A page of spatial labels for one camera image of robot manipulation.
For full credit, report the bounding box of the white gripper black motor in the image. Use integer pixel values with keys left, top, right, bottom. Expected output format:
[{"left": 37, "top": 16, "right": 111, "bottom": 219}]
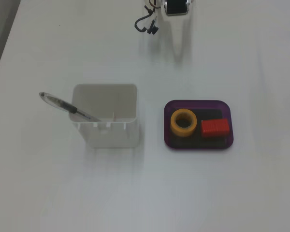
[{"left": 160, "top": 0, "right": 192, "bottom": 61}]

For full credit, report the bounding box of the yellow tape roll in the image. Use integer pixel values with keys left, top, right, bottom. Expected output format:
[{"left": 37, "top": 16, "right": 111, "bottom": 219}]
[{"left": 170, "top": 108, "right": 198, "bottom": 139}]

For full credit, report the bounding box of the purple plastic tray box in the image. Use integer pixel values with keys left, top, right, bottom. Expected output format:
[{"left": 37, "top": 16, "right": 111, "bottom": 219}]
[{"left": 163, "top": 100, "right": 234, "bottom": 151}]

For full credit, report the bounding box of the red ribbed block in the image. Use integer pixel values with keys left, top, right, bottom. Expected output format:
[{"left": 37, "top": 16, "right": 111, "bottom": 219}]
[{"left": 200, "top": 118, "right": 231, "bottom": 139}]

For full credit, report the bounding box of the white square plastic container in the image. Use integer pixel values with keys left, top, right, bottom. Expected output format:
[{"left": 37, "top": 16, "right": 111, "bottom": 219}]
[{"left": 69, "top": 84, "right": 140, "bottom": 148}]

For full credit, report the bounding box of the clear black ballpoint pen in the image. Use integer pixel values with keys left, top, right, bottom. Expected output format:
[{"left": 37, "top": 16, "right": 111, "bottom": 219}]
[{"left": 39, "top": 91, "right": 103, "bottom": 123}]

